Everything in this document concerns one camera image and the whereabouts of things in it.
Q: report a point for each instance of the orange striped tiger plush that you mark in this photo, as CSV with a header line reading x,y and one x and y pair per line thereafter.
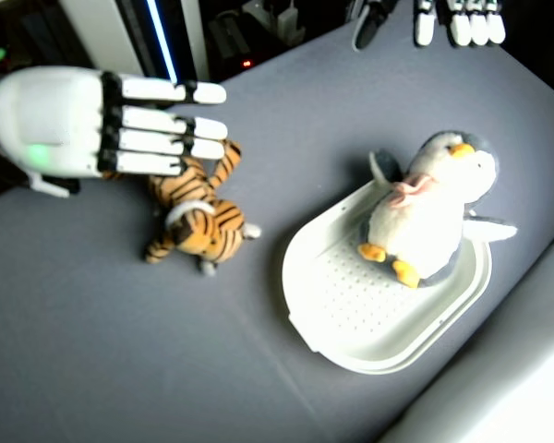
x,y
203,226

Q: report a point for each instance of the grey white penguin plush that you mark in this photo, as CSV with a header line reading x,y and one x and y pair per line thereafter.
x,y
420,221

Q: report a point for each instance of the white perforated plastic tray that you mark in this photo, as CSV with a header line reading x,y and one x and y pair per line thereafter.
x,y
351,314

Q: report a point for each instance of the white column with blue light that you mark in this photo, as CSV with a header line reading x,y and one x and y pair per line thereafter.
x,y
134,32

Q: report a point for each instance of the black box with red light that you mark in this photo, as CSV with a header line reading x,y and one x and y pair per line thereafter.
x,y
233,46

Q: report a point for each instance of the grey table cloth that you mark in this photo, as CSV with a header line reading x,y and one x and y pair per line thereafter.
x,y
120,346

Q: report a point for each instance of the white backdrop panel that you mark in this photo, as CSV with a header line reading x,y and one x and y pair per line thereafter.
x,y
503,369

